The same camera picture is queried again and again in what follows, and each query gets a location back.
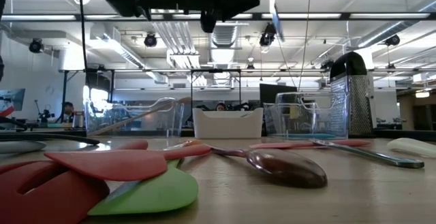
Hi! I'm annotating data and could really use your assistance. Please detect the white spatula with patterned handle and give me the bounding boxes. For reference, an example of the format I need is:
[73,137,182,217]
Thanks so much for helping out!
[268,0,284,43]

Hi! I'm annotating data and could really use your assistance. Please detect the clear-handled orange basting brush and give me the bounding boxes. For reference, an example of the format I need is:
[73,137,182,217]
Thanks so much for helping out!
[162,140,202,151]

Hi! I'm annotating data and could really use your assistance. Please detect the teal silicone spatula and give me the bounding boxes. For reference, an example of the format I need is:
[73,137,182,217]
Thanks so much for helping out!
[272,133,337,140]

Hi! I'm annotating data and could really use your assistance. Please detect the pink silicone spatula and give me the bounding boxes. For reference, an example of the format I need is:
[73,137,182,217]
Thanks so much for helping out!
[249,139,372,150]

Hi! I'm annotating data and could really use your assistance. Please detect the dark wooden spoon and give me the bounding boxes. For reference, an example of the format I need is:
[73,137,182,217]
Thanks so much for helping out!
[208,144,328,189]

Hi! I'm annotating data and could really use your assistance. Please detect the grey metal utensil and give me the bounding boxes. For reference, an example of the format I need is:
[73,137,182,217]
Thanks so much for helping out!
[309,138,426,170]

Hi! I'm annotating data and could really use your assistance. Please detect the green silicone spatula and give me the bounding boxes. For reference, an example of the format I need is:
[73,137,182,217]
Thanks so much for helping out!
[87,158,200,217]

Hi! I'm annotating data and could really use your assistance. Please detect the white plastic utensil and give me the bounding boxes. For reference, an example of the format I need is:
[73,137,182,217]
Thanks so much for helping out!
[387,137,436,159]

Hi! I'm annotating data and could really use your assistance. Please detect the red slotted silicone spoon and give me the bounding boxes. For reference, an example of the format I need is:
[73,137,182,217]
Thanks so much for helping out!
[0,140,149,224]

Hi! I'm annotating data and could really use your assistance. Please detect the black ceiling spotlight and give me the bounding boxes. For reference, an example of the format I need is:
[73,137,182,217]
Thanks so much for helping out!
[29,38,44,54]
[259,22,277,47]
[384,34,401,47]
[144,33,158,48]

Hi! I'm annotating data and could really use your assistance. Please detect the black computer monitor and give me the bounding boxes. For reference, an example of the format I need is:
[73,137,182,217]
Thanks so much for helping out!
[259,83,298,108]

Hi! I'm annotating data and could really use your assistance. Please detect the white plastic bin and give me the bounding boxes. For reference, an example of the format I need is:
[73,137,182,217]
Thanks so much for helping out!
[192,107,264,140]

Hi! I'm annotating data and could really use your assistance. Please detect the clear plastic bin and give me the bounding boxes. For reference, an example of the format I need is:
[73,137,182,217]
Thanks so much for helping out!
[263,91,350,140]
[83,97,185,139]

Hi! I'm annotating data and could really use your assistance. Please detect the metal box grater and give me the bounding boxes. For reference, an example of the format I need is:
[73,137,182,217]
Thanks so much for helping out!
[329,51,375,137]

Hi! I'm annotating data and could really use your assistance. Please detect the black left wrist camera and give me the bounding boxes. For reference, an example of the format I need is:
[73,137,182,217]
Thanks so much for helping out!
[200,9,219,34]

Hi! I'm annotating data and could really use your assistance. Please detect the black rig frame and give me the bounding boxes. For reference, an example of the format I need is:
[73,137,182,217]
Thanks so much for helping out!
[0,12,436,22]

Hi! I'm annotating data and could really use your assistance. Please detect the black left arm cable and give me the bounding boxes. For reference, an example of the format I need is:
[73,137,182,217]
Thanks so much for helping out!
[77,0,89,82]

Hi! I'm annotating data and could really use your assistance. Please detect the black background frame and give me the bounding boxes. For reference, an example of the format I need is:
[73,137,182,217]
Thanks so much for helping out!
[60,67,243,125]

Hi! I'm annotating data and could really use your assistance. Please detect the wall-mounted display screen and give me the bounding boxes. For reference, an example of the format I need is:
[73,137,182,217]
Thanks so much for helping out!
[0,88,27,112]

